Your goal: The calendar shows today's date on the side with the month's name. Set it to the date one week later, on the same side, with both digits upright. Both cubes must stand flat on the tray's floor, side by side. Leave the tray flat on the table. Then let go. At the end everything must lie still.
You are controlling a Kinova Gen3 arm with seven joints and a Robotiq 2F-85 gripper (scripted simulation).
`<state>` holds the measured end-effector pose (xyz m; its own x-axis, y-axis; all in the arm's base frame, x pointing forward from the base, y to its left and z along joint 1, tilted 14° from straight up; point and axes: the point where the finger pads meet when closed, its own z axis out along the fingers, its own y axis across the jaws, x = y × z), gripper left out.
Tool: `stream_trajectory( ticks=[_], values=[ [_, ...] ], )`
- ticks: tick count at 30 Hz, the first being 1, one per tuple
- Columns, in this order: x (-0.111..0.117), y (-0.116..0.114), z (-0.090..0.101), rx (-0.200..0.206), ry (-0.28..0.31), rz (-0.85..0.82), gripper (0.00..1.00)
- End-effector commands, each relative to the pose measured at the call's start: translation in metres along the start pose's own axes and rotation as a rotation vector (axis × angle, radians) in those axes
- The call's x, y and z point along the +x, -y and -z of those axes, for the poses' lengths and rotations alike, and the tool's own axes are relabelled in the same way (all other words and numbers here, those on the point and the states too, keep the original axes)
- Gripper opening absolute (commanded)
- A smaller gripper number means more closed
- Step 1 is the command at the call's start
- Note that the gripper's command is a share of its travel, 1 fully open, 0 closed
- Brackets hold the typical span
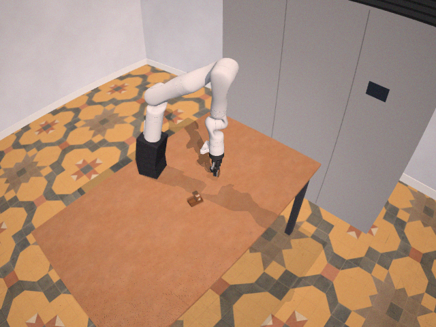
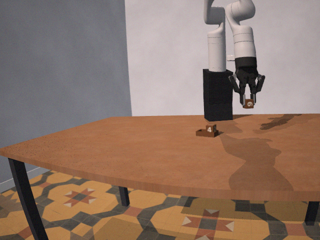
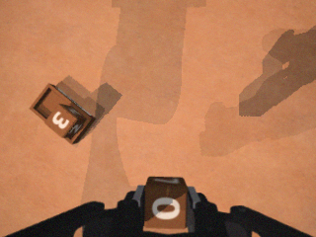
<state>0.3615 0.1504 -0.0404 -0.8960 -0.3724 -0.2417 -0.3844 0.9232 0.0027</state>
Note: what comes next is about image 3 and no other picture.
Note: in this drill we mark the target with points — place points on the brown rectangular tray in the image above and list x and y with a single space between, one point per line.
47 101

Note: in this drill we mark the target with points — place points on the brown digit cube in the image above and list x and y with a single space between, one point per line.
65 121
166 203

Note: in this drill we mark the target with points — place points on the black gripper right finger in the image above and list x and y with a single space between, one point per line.
240 222

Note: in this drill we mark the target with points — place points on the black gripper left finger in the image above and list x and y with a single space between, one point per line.
126 220

